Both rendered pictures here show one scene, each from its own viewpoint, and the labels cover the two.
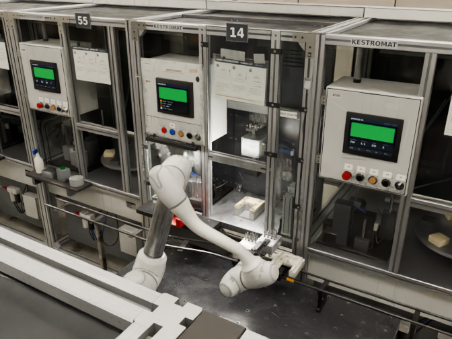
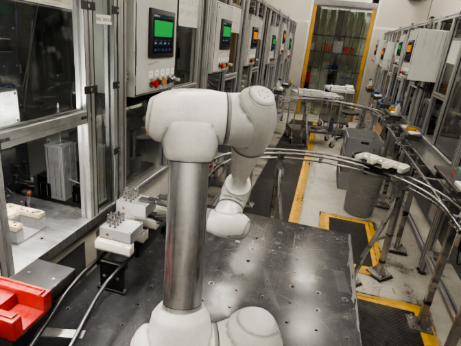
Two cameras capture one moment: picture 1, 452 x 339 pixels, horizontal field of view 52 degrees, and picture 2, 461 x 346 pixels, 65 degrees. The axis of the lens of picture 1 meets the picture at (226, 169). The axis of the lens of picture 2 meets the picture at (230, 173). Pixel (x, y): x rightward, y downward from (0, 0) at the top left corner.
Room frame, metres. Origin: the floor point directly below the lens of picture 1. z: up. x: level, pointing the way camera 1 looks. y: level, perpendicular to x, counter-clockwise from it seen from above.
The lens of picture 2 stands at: (2.15, 1.13, 1.62)
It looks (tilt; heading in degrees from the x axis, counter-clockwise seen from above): 20 degrees down; 252
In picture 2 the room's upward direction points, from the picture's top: 6 degrees clockwise
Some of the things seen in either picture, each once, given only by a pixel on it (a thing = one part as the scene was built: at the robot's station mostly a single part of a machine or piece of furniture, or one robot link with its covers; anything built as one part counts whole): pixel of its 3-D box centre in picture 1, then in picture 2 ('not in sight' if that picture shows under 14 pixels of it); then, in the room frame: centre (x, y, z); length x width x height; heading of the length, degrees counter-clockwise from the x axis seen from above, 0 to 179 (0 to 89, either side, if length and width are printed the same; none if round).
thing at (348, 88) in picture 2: not in sight; (336, 108); (-2.09, -5.44, 0.48); 0.84 x 0.58 x 0.97; 67
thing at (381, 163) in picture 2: not in sight; (381, 165); (0.28, -1.02, 0.84); 0.37 x 0.14 x 0.10; 117
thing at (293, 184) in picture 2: not in sight; (291, 154); (-0.43, -3.84, 0.01); 5.85 x 0.59 x 0.01; 59
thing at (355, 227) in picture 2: not in sight; (348, 239); (0.16, -1.33, 0.01); 1.00 x 0.55 x 0.01; 59
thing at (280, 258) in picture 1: (268, 261); (136, 231); (2.09, -0.23, 0.84); 0.36 x 0.14 x 0.10; 59
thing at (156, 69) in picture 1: (183, 97); not in sight; (2.65, 0.25, 1.60); 0.42 x 0.29 x 0.46; 59
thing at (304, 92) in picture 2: not in sight; (313, 115); (-1.09, -4.55, 0.48); 0.88 x 0.56 x 0.96; 167
